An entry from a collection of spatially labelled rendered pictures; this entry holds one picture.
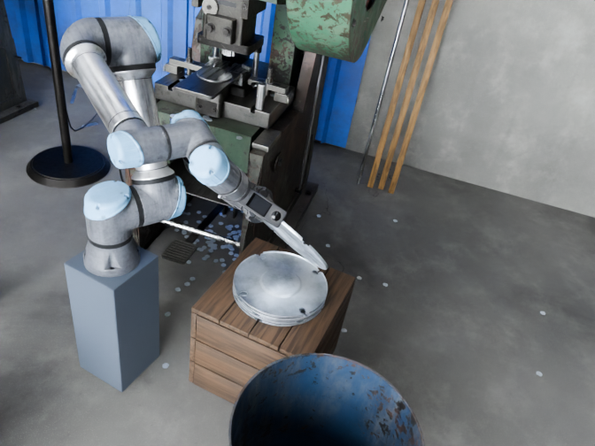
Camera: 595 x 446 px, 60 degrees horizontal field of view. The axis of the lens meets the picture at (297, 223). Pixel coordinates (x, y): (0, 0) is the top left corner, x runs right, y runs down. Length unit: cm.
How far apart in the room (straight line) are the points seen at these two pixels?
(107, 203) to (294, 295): 59
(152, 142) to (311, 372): 67
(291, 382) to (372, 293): 95
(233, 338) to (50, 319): 76
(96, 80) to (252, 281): 73
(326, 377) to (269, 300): 31
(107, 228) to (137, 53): 45
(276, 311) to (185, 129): 62
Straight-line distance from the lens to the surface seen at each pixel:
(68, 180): 269
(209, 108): 188
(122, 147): 107
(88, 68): 127
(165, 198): 143
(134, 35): 140
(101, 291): 150
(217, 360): 163
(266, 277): 158
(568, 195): 335
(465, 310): 231
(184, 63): 206
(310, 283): 160
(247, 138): 179
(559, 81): 307
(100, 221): 139
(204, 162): 106
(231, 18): 185
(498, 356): 220
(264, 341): 146
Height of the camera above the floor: 145
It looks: 36 degrees down
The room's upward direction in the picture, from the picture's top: 11 degrees clockwise
